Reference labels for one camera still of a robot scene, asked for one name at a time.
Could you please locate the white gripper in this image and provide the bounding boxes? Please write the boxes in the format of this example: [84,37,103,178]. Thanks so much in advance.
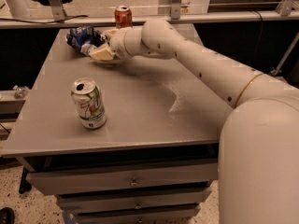
[90,28,127,61]

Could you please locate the blue chip bag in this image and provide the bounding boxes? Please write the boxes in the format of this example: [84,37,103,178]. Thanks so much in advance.
[65,26,106,56]

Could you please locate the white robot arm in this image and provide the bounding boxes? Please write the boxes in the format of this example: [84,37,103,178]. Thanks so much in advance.
[90,20,299,224]

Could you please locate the red soda can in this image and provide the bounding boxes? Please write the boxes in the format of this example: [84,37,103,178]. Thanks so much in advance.
[114,6,133,29]

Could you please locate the white green 7up can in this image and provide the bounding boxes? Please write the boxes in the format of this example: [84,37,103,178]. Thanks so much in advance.
[71,77,107,129]

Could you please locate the small crumpled clear wrapper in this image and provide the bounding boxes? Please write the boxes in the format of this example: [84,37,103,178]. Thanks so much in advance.
[13,85,30,99]

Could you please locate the white pipe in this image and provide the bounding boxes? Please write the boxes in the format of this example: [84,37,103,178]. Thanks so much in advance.
[4,0,32,19]

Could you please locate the grey drawer cabinet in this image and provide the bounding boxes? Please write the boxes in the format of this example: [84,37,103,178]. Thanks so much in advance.
[0,23,235,224]

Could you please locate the top grey drawer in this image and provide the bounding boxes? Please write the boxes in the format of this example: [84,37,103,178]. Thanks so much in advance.
[27,159,218,195]

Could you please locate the grey drawer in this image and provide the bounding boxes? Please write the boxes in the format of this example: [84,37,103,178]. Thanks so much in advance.
[75,204,200,224]
[58,186,211,214]
[27,159,218,195]

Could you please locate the middle grey drawer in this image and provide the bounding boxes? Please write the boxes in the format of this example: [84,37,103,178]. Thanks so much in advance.
[58,186,211,214]

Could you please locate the bottom grey drawer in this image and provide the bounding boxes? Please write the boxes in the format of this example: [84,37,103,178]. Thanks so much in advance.
[75,204,200,224]

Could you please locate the black shoe tip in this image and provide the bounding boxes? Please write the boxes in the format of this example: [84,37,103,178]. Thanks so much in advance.
[0,207,15,224]

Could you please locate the black cable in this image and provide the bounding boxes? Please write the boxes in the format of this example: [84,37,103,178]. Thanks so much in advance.
[0,14,90,25]

